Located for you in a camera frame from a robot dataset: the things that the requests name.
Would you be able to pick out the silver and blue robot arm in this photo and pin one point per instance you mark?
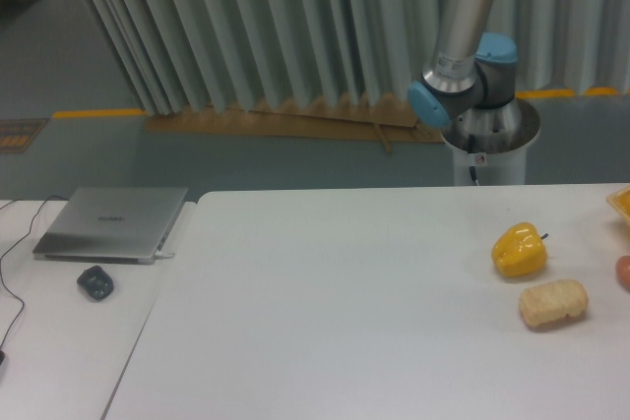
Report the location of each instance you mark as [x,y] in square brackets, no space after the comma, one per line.
[486,49]

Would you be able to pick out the brown cardboard sheet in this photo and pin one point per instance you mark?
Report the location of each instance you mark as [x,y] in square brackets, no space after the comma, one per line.
[387,123]

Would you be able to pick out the white laptop plug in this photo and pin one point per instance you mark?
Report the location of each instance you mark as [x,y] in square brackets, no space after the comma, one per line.
[163,256]

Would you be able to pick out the silver closed laptop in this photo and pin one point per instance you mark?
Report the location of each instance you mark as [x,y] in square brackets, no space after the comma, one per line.
[121,224]

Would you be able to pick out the pale green folding curtain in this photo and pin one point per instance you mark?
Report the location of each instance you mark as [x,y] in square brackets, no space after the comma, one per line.
[178,53]

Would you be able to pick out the yellow bell pepper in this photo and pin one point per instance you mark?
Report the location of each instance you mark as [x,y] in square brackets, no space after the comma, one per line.
[519,251]

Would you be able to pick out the beige bread loaf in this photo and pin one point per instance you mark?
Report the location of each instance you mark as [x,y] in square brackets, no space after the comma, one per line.
[553,303]

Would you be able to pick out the orange round fruit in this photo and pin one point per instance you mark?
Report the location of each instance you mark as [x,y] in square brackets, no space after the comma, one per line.
[622,271]

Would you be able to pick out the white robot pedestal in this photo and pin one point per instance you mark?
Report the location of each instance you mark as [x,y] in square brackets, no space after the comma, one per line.
[487,169]

